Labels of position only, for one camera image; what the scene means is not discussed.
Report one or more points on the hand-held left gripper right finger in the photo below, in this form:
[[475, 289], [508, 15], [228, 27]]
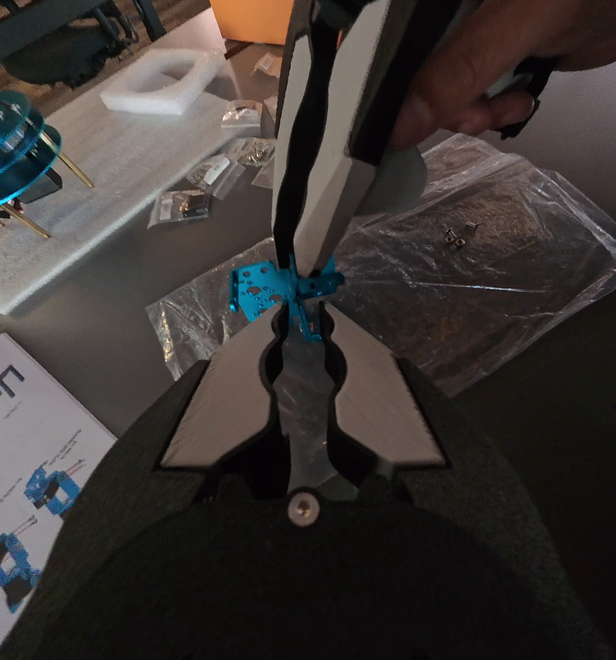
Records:
[[385, 407]]

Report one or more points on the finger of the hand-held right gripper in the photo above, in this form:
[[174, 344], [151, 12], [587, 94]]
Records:
[[344, 103], [290, 129]]

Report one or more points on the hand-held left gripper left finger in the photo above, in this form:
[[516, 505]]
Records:
[[220, 412]]

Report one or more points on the blue metal bracket assembly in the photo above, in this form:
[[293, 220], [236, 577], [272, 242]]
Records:
[[256, 294]]

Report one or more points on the person's right hand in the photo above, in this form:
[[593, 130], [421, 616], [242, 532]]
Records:
[[493, 36]]

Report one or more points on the group of small hardware bags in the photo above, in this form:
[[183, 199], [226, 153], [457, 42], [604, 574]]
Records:
[[210, 175]]

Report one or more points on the orange cardboard box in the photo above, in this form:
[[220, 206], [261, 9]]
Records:
[[251, 20]]

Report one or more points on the clear plastic bag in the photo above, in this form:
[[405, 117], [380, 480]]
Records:
[[468, 309]]

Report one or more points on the open instruction manual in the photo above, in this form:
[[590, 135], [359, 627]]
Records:
[[29, 423]]

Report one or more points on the white foam sheet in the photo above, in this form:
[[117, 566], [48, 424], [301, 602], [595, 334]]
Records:
[[106, 206]]

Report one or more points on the black office chair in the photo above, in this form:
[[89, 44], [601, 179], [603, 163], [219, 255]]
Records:
[[55, 56]]

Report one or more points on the white foam frame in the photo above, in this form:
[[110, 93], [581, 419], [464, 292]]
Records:
[[127, 100]]

